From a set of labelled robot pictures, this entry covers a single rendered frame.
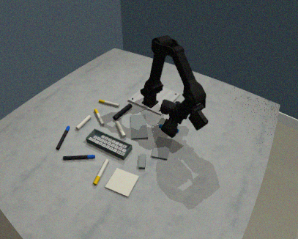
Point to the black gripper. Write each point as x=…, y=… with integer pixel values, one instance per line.
x=171, y=124

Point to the grey keyboard with white letter keys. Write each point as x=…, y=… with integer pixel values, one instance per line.
x=109, y=144

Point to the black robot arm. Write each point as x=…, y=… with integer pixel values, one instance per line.
x=193, y=92

